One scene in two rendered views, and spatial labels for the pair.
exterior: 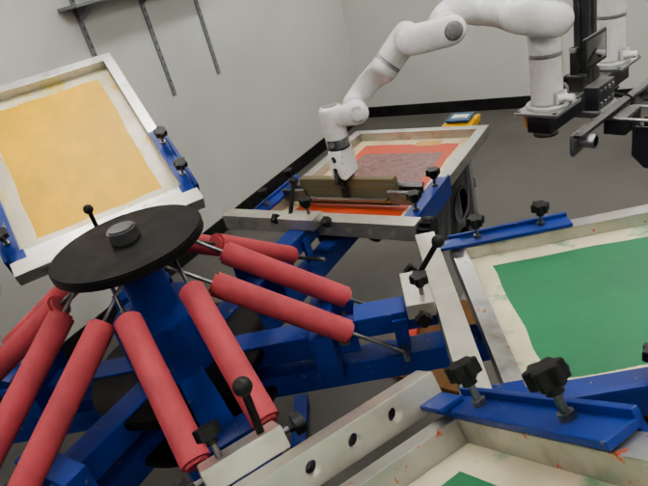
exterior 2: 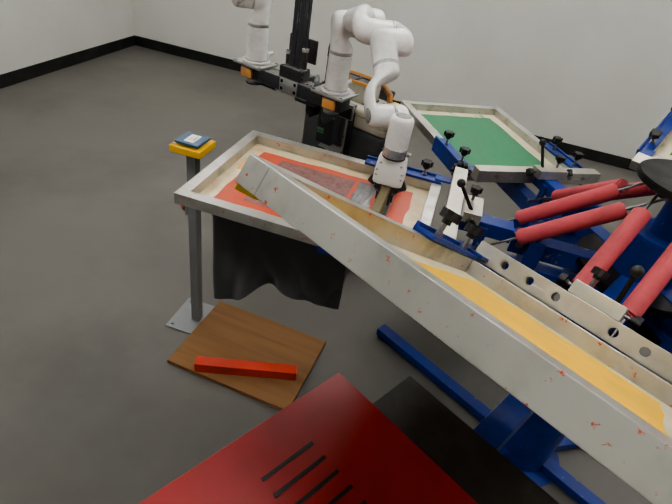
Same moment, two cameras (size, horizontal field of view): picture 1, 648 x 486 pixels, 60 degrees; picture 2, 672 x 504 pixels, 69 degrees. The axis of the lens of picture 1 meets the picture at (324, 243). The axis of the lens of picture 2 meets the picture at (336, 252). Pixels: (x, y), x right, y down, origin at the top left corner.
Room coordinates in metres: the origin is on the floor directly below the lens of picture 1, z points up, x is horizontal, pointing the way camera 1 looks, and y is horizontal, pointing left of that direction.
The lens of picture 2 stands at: (2.47, 1.12, 1.81)
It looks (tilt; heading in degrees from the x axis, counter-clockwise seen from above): 36 degrees down; 243
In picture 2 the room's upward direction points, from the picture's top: 11 degrees clockwise
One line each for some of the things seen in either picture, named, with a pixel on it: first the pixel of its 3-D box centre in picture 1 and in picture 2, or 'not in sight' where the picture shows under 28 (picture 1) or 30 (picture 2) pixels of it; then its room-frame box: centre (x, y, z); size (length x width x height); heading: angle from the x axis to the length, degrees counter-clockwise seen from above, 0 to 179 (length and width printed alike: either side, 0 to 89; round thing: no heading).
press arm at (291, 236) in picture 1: (294, 242); (485, 225); (1.43, 0.08, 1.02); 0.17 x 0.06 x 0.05; 143
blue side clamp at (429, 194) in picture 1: (426, 205); (402, 175); (1.52, -0.33, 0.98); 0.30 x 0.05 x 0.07; 143
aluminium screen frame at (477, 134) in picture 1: (378, 173); (321, 191); (1.87, -0.26, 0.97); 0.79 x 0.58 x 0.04; 143
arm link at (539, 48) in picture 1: (545, 28); (346, 32); (1.64, -0.79, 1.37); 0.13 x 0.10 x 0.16; 176
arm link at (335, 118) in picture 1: (344, 119); (398, 126); (1.69, -0.16, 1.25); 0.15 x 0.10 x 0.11; 86
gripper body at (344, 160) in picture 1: (341, 159); (390, 168); (1.70, -0.13, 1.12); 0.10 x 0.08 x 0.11; 143
